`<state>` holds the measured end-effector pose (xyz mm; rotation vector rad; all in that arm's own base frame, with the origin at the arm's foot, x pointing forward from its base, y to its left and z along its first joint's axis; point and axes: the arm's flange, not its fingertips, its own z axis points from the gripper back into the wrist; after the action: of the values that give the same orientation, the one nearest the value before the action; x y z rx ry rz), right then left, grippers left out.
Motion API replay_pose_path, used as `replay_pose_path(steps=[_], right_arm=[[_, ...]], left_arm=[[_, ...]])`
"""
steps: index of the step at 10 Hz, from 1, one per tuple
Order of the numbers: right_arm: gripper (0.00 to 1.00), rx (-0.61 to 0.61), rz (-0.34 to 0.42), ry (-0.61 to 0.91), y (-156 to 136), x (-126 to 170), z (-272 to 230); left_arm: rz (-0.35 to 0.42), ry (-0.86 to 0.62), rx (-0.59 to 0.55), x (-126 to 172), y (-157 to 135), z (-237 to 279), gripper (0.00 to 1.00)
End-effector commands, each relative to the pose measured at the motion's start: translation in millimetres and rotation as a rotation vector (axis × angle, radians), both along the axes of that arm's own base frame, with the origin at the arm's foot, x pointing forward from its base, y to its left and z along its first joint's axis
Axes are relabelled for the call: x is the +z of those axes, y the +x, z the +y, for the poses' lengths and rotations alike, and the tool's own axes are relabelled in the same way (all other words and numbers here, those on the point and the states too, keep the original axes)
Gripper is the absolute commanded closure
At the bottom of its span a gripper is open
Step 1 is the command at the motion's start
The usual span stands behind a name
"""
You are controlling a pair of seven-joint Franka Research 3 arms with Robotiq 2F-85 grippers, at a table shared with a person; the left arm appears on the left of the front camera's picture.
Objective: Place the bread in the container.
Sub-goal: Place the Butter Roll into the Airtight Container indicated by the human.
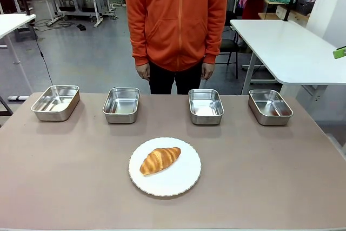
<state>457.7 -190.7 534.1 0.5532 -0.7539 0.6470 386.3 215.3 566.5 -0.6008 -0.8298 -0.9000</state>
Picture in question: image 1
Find black plastic crate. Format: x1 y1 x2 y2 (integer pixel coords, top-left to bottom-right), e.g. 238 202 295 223
295 0 316 16

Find black trousers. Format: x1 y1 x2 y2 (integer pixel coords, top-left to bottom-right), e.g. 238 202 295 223
148 61 203 96

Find white scalloped plate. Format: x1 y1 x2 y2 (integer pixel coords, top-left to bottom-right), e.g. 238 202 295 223
128 137 202 197

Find white desk with pole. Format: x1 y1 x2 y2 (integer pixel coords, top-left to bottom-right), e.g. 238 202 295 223
0 13 37 94

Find black floor cable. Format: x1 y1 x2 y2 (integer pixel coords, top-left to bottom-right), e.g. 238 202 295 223
30 24 54 85

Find orange zip hoodie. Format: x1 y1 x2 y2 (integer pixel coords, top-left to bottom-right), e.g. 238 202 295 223
125 0 230 72

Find black folding chair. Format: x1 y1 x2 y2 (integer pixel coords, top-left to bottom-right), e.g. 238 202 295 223
217 11 241 80

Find golden brown croissant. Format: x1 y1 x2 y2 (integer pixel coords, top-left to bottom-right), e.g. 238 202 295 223
139 147 181 176

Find person's left hand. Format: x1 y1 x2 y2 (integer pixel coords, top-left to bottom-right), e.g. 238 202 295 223
201 62 214 81

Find white side table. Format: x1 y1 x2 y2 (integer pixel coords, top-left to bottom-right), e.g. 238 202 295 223
229 19 346 110

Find stainless steel rectangular container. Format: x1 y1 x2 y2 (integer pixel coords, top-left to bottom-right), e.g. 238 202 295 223
30 84 81 122
188 88 225 126
102 87 141 124
248 89 294 127

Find person's right hand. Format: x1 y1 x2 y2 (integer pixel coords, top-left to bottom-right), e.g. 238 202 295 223
135 63 150 81

